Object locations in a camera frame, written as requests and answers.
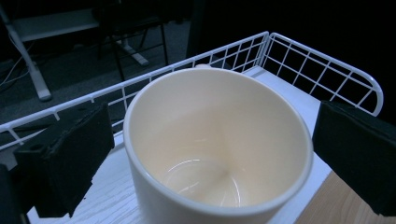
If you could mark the black chair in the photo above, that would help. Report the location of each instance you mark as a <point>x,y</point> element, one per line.
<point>134,34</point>

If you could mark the white desk frame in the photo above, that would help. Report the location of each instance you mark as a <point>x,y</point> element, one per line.
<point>37,28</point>

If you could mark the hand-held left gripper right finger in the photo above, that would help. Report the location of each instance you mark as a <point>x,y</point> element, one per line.
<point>358,155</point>

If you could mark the white ceramic cup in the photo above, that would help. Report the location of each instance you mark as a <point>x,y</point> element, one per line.
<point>218,140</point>

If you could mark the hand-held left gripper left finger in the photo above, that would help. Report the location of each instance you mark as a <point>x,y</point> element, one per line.
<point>68,161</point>

